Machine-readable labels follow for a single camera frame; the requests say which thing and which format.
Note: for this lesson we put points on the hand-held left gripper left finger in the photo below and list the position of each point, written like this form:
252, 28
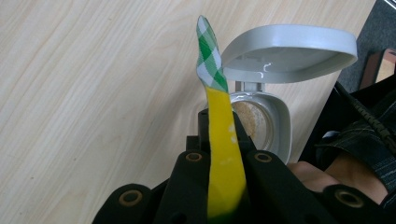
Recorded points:
202, 137

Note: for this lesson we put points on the clear jar with grey lid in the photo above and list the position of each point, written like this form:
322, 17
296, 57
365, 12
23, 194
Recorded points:
289, 49

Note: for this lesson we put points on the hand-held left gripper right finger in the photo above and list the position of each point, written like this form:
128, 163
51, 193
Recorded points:
244, 140

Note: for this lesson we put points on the brown framed object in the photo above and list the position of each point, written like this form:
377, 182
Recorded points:
378, 67

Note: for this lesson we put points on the yellow pouch with green check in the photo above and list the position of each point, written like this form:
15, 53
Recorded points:
225, 161

